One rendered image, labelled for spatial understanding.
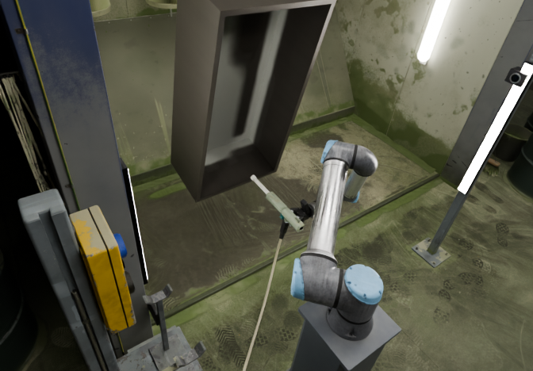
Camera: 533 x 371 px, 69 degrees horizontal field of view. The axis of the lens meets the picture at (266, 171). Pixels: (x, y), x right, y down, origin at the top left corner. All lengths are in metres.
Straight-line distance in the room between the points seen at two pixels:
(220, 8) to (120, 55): 1.64
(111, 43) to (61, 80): 2.01
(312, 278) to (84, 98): 0.98
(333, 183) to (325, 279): 0.42
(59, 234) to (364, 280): 1.11
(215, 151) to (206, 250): 0.67
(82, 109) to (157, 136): 1.95
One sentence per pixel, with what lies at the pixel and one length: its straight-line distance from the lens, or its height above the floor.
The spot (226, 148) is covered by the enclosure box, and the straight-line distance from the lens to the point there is 2.66.
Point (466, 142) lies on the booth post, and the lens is 3.53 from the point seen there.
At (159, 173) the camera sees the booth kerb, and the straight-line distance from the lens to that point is 3.12.
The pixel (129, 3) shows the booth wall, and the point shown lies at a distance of 3.15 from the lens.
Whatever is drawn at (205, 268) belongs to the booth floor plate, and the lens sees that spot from 2.55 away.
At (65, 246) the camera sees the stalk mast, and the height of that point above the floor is 1.56.
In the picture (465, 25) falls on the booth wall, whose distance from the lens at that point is 3.39.
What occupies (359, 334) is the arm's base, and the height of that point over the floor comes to 0.68.
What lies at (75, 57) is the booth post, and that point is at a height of 1.66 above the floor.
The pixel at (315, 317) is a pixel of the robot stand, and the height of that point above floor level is 0.64.
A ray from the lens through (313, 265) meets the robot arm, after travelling 1.52.
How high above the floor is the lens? 2.09
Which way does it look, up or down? 39 degrees down
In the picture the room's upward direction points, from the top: 6 degrees clockwise
